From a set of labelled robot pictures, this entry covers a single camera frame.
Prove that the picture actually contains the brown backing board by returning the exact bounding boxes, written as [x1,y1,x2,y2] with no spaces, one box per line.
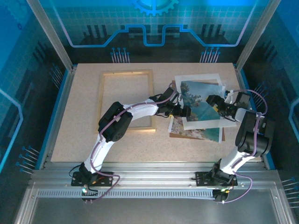
[169,80,226,142]

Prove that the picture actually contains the white mat board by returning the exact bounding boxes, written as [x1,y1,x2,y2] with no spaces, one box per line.
[174,73,237,131]

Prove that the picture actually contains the sea and trees photo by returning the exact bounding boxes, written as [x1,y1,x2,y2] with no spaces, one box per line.
[168,80,226,143]

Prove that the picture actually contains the light wooden picture frame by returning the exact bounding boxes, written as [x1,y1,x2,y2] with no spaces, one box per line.
[96,69,157,133]

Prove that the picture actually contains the black controller module with LED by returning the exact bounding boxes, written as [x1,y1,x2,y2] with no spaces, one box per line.
[212,188,232,204]
[80,183,99,204]

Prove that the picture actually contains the grey metal tray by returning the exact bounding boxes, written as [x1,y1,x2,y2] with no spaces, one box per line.
[14,182,295,224]

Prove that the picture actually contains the aluminium cross rail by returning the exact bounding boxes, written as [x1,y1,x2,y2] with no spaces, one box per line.
[30,162,281,185]

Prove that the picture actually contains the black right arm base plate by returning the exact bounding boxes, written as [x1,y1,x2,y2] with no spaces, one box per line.
[195,171,238,187]

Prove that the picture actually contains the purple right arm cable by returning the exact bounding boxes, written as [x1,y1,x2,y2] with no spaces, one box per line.
[216,89,268,204]

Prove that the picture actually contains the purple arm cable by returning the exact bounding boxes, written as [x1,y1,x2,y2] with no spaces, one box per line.
[216,89,268,204]
[84,89,181,204]

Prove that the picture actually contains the aluminium corner post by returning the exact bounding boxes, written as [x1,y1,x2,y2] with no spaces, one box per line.
[235,0,282,70]
[27,0,75,70]

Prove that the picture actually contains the slotted grey cable duct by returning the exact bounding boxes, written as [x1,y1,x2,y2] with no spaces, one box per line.
[37,189,215,199]

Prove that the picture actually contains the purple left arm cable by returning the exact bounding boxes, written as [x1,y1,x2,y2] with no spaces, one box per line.
[84,89,181,204]

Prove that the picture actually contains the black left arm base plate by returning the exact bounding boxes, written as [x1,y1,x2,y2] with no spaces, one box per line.
[71,171,114,187]

